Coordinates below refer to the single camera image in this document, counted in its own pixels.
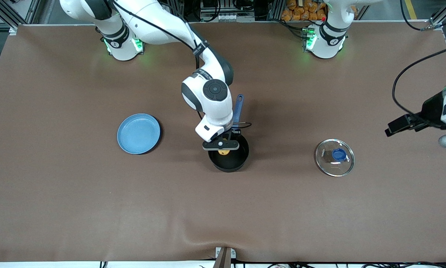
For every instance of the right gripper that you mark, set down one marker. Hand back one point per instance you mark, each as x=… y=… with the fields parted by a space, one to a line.
x=234 y=134

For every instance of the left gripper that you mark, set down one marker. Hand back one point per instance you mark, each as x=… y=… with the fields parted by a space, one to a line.
x=429 y=110

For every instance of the yellow potato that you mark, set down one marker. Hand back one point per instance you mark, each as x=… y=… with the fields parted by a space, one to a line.
x=224 y=152

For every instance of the glass lid with blue knob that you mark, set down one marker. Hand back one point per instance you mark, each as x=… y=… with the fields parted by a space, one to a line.
x=334 y=158

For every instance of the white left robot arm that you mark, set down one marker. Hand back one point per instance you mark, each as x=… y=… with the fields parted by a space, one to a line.
x=329 y=44

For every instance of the blue round plate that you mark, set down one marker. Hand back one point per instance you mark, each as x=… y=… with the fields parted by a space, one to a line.
x=138 y=134

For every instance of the white power strip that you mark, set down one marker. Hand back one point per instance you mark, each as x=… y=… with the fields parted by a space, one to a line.
x=229 y=17

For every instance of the bag of orange items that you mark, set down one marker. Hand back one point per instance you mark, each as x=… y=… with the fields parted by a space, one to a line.
x=302 y=9

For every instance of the brown table mat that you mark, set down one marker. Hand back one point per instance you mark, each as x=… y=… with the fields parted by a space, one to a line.
x=59 y=204

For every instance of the metal table clamp bracket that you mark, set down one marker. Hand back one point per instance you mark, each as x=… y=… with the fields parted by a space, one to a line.
x=224 y=255

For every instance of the aluminium frame profile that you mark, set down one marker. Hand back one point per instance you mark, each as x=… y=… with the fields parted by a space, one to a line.
x=7 y=13
x=440 y=18

